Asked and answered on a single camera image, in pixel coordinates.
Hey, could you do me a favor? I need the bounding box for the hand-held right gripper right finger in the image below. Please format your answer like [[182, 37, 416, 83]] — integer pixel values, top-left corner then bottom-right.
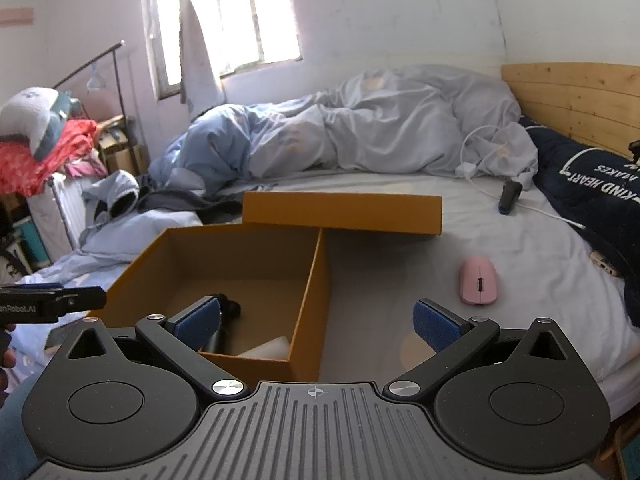
[[384, 299, 576, 402]]

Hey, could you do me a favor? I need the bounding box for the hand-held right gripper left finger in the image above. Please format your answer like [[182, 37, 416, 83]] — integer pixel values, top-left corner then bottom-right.
[[64, 296, 249, 402]]

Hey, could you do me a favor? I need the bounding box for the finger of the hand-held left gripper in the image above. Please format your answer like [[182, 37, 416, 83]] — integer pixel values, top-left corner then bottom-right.
[[61, 286, 107, 312]]

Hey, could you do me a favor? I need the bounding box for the pink computer mouse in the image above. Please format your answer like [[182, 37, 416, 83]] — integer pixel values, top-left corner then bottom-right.
[[459, 255, 499, 306]]

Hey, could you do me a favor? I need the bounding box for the orange cardboard box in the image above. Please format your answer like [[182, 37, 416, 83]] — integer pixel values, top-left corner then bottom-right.
[[87, 225, 331, 384]]

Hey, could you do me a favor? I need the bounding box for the blue black electric shaver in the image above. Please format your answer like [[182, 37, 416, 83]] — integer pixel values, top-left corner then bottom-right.
[[498, 180, 524, 216]]

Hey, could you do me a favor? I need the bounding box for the person's left hand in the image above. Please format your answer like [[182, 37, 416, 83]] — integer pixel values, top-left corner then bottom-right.
[[0, 324, 19, 408]]

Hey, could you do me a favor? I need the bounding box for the black selfie stick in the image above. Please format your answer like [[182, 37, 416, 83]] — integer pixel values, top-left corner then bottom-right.
[[200, 293, 242, 354]]

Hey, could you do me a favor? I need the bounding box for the white plastic item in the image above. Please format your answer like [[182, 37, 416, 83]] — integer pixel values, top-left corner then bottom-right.
[[235, 336, 292, 361]]

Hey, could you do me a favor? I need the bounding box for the white metal rack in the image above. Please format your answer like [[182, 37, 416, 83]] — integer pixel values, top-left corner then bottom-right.
[[25, 170, 87, 272]]

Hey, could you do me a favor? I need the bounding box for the light blue jacket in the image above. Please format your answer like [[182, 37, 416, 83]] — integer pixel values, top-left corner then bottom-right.
[[79, 170, 202, 257]]

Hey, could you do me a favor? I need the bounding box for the person's jeans leg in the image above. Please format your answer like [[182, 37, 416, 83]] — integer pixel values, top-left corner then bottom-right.
[[0, 374, 45, 467]]

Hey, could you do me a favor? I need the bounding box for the dark grey cloth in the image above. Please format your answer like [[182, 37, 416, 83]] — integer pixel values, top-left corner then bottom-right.
[[137, 172, 246, 227]]

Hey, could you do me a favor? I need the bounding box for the red clothes pile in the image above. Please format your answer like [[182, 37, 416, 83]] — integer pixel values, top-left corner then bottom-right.
[[0, 119, 99, 197]]

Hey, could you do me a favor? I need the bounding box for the brown cardboard carton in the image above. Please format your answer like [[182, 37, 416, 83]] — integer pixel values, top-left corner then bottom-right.
[[97, 115, 151, 177]]

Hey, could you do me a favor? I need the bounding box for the orange box lid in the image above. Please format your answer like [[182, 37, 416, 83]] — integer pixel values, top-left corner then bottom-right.
[[242, 191, 444, 236]]

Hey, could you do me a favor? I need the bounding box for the small beige device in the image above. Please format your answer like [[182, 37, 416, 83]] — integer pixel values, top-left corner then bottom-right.
[[589, 250, 622, 277]]

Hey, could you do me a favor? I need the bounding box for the grey white plush toy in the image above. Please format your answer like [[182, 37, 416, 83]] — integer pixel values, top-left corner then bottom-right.
[[0, 87, 84, 159]]

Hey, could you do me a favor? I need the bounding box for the navy printed pillow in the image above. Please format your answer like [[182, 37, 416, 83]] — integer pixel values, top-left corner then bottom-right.
[[517, 115, 640, 307]]

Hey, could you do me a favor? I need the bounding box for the grey blue duvet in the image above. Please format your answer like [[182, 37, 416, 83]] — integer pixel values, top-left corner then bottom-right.
[[149, 64, 539, 197]]

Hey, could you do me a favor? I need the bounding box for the black metal clothes rack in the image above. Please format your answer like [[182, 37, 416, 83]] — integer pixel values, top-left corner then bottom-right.
[[52, 40, 132, 181]]

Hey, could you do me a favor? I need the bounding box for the white curtain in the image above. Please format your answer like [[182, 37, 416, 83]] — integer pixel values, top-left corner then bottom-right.
[[134, 0, 227, 112]]

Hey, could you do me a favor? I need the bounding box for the wooden headboard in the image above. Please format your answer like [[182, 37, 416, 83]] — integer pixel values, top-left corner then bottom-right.
[[501, 62, 640, 162]]

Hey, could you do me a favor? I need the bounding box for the window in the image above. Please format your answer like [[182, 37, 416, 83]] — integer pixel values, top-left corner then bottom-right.
[[140, 0, 304, 102]]

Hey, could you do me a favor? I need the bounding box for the white charging cable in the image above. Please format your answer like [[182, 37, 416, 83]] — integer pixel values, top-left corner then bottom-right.
[[454, 125, 587, 231]]

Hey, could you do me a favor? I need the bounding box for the wire clothes hanger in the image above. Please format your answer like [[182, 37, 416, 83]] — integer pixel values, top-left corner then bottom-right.
[[86, 57, 106, 92]]

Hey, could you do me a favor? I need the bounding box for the pink wall strip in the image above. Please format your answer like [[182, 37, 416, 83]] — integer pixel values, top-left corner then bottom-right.
[[0, 7, 36, 27]]

